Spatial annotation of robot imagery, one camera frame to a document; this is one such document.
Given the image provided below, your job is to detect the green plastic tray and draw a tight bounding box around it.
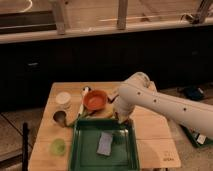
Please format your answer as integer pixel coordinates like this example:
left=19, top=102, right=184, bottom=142
left=68, top=119, right=140, bottom=171

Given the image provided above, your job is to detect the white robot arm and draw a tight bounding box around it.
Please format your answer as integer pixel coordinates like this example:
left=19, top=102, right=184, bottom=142
left=114, top=72, right=213, bottom=139

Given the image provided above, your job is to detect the red bowl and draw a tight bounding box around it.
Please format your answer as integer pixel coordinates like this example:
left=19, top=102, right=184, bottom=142
left=84, top=90, right=107, bottom=111

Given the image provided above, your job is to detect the blue sponge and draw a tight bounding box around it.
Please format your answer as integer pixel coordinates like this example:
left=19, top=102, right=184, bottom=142
left=97, top=132, right=113, bottom=156

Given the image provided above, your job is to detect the metal cup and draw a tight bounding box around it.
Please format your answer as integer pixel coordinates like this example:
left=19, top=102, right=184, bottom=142
left=53, top=111, right=67, bottom=127

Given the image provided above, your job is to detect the black device on floor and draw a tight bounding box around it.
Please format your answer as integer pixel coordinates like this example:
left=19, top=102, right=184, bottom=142
left=182, top=86, right=204, bottom=101

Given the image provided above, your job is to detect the green storage bin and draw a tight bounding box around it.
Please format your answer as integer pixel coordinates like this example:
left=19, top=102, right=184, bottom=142
left=182, top=126, right=213, bottom=148

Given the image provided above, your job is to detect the black pole stand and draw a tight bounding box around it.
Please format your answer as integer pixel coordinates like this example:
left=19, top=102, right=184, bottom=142
left=22, top=122, right=29, bottom=171

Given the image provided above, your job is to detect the white handled spatula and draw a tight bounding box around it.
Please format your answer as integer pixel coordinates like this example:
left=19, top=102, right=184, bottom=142
left=78, top=86, right=91, bottom=116

